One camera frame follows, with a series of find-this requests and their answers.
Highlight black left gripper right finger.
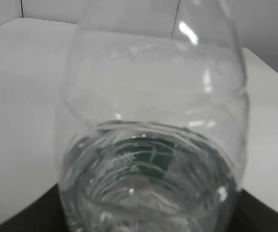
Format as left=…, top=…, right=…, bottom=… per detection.
left=228, top=190, right=278, bottom=232

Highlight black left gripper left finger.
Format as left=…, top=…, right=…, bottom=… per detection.
left=0, top=184, right=69, bottom=232

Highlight clear green-label water bottle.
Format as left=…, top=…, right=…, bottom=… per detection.
left=55, top=0, right=249, bottom=232

